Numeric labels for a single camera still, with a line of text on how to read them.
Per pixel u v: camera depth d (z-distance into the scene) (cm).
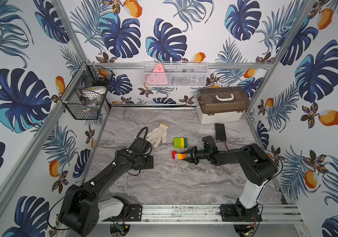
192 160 84
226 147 98
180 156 90
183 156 90
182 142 98
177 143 97
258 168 50
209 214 76
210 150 78
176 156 90
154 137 104
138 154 61
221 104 98
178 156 90
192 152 84
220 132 106
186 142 100
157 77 90
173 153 92
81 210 40
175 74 93
